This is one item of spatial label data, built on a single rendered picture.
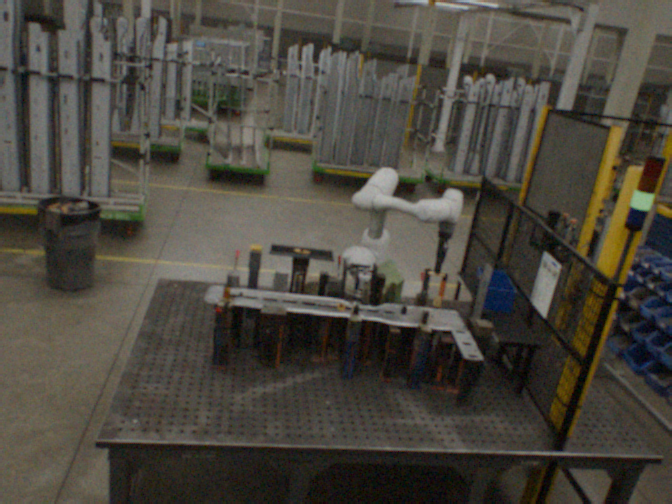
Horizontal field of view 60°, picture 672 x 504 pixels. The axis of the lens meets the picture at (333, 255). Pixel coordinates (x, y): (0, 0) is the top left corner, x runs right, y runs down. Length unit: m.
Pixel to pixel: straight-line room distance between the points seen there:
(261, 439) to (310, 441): 0.21
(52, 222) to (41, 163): 1.87
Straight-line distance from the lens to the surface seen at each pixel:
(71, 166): 6.91
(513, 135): 10.95
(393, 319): 3.05
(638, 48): 10.55
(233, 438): 2.59
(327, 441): 2.63
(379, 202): 3.19
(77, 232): 5.18
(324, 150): 9.88
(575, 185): 5.23
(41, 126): 6.89
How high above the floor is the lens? 2.33
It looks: 21 degrees down
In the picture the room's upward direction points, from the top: 8 degrees clockwise
